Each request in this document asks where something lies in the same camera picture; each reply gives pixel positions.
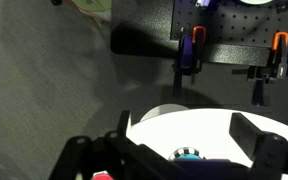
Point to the black perforated breadboard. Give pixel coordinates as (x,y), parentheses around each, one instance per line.
(237,23)

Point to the green pink cloth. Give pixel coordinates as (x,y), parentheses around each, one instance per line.
(94,8)

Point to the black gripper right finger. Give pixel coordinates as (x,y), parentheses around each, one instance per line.
(245,133)

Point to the purple clamp orange trigger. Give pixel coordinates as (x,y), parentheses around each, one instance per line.
(277,63)
(187,56)

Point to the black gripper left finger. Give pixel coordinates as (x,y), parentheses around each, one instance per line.
(124,122)

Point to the black mounting plate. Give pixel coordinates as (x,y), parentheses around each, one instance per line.
(140,30)

